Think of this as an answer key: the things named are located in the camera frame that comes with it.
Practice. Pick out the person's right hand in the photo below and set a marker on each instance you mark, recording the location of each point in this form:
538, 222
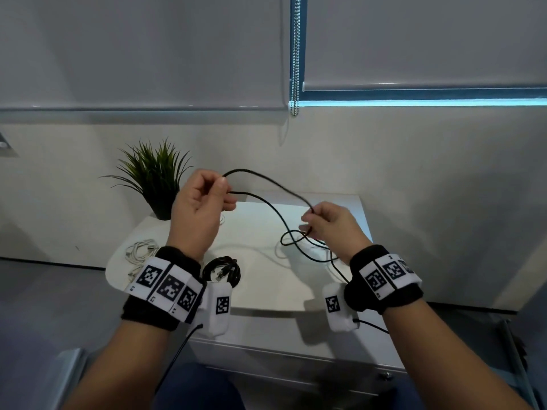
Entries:
337, 232

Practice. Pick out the person's left hand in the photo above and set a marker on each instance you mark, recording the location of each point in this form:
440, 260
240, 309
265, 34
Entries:
192, 217

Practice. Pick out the person's left thumb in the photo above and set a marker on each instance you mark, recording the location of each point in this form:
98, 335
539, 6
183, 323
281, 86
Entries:
225, 199

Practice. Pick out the person's right thumb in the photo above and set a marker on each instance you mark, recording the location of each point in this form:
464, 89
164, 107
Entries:
311, 217

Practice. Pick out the person's right forearm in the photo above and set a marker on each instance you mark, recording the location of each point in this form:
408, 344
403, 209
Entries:
444, 362

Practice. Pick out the person's left forearm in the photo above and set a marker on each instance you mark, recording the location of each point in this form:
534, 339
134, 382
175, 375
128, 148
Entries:
124, 367

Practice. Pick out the white drawer cabinet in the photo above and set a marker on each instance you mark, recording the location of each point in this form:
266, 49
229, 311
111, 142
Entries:
265, 251

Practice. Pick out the green potted plant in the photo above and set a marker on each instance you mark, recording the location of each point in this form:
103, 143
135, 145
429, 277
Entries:
156, 175

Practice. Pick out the right wristband with markers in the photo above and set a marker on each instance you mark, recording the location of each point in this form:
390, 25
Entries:
384, 279

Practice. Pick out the wristband with markers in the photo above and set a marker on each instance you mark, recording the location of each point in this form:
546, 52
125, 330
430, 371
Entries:
164, 288
384, 279

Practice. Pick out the left wristband with markers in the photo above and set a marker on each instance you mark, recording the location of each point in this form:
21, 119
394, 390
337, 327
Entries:
164, 288

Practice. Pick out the window strip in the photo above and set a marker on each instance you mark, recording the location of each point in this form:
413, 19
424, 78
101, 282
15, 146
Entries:
418, 97

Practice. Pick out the wide grey roller blind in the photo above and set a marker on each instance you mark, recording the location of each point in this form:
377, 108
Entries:
141, 51

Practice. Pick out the round cabinet lock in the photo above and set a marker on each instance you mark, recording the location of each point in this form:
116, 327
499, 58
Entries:
387, 375

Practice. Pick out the person's blue trousers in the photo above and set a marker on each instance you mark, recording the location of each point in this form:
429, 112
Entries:
201, 390

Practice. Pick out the narrow grey roller blind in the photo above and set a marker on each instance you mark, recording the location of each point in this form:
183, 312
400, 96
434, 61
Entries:
427, 38

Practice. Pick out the grey chair part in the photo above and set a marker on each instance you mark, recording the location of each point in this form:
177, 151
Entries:
68, 375

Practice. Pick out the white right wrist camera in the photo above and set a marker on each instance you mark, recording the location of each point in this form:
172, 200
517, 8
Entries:
337, 309

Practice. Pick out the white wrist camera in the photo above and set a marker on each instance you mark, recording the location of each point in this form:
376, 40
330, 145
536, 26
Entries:
337, 309
217, 309

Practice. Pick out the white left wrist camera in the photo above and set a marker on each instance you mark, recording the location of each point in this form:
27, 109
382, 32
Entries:
217, 309

